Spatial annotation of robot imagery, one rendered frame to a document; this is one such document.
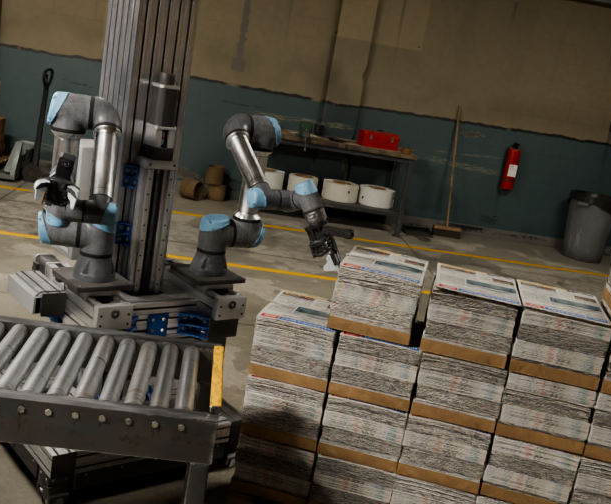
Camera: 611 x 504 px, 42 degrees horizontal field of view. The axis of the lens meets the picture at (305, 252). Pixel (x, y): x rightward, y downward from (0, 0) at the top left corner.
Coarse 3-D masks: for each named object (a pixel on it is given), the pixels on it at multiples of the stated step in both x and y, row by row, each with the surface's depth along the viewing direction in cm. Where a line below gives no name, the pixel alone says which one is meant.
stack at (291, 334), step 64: (256, 320) 280; (320, 320) 284; (256, 384) 284; (384, 384) 274; (448, 384) 270; (512, 384) 265; (256, 448) 290; (384, 448) 279; (448, 448) 273; (512, 448) 269
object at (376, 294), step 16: (352, 272) 270; (368, 272) 269; (384, 272) 270; (400, 272) 274; (416, 272) 279; (336, 288) 273; (352, 288) 271; (368, 288) 270; (384, 288) 268; (400, 288) 267; (416, 288) 266; (336, 304) 274; (352, 304) 273; (368, 304) 272; (384, 304) 270; (400, 304) 269; (416, 304) 269; (352, 320) 274; (368, 320) 272; (384, 320) 271; (400, 320) 270
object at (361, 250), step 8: (360, 248) 299; (368, 248) 301; (376, 256) 292; (384, 256) 294; (392, 256) 296; (400, 256) 298; (408, 256) 301; (416, 264) 291; (424, 264) 293; (424, 280) 290; (416, 312) 299
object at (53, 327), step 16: (0, 320) 241; (16, 320) 243; (32, 320) 246; (96, 336) 245; (112, 336) 245; (128, 336) 246; (144, 336) 248; (160, 336) 251; (16, 352) 244; (112, 352) 246; (160, 352) 248; (208, 352) 249; (176, 368) 249; (208, 368) 250
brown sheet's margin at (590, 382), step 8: (512, 360) 262; (512, 368) 263; (520, 368) 263; (528, 368) 262; (536, 368) 261; (544, 368) 261; (552, 368) 260; (536, 376) 262; (544, 376) 262; (552, 376) 261; (560, 376) 261; (568, 376) 260; (576, 376) 260; (584, 376) 259; (592, 376) 259; (576, 384) 260; (584, 384) 260; (592, 384) 259
